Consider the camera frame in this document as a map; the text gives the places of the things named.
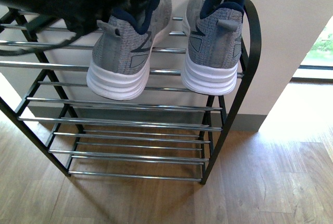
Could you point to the black metal shoe rack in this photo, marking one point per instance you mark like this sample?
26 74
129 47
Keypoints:
68 131

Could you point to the grey knit sneaker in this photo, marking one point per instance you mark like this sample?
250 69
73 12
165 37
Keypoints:
214 29
120 66

